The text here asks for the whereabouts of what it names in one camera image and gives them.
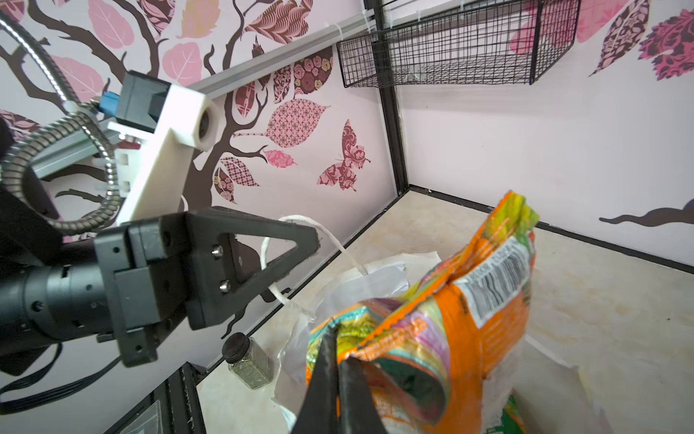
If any small glass spice jar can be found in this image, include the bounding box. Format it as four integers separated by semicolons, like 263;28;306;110
222;332;274;390

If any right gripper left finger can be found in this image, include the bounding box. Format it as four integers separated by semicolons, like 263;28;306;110
290;327;340;434

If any orange white snack packet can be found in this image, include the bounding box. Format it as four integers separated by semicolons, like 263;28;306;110
305;192;540;433

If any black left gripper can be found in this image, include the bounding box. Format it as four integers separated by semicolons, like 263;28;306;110
94;207;320;368

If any left aluminium rail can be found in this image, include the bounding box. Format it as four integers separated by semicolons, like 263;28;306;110
33;9;376;179

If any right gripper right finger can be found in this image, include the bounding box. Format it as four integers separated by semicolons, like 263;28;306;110
338;358;387;434

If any white paper bag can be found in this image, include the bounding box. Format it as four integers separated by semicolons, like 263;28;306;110
274;193;612;433

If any green Fox's bag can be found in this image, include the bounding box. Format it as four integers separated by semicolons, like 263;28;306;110
484;392;526;434

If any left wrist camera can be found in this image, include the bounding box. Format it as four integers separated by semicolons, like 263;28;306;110
108;71;222;226

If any black wire basket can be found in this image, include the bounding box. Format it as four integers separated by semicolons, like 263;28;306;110
337;1;581;89

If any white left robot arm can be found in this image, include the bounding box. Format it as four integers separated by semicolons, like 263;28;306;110
1;188;320;392

